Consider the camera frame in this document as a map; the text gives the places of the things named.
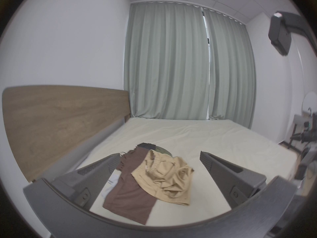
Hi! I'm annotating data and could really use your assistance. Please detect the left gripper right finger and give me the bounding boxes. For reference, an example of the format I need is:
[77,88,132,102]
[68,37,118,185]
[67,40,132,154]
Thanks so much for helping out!
[200,151,267,210]

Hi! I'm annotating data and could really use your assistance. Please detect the green garment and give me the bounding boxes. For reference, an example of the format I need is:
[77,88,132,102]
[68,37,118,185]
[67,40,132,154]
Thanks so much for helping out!
[155,145,173,157]

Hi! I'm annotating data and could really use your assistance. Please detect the bed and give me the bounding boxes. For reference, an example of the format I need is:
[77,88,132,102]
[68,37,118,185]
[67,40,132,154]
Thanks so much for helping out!
[2,84,299,226]

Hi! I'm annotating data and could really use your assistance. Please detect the brown garment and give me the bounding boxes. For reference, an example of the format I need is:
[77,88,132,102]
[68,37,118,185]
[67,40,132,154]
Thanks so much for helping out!
[103,150,159,225]

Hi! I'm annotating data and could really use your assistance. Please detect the black garment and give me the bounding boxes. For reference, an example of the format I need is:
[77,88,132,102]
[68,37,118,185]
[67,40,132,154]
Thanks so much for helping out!
[137,143,159,151]

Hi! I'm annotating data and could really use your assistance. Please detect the pale green curtain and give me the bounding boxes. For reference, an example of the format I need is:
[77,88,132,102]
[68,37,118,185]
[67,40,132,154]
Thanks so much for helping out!
[124,3,211,120]
[203,8,256,129]

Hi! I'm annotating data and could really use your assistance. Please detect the beige shorts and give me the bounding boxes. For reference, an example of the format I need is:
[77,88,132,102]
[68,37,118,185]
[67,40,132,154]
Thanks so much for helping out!
[131,149,195,206]

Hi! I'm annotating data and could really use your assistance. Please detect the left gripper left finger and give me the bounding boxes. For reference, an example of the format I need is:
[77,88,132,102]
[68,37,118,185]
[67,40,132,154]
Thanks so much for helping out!
[51,153,121,211]

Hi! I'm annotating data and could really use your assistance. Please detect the white garment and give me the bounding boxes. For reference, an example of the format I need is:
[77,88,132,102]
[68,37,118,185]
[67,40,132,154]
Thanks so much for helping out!
[100,170,122,198]

